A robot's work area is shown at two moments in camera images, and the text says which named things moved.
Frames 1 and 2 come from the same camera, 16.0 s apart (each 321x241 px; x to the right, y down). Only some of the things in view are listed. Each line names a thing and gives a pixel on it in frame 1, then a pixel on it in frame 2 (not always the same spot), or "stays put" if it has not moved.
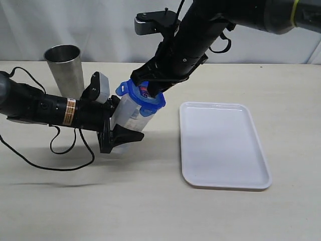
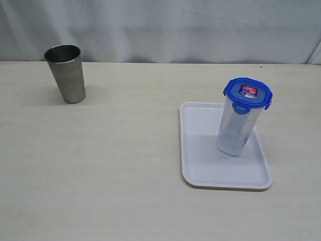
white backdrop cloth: [105, 31] stays put
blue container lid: [139, 94] to [245, 93]
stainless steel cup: [64, 61] stays put
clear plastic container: [126, 113] to [235, 129]
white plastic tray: [221, 148] stays put
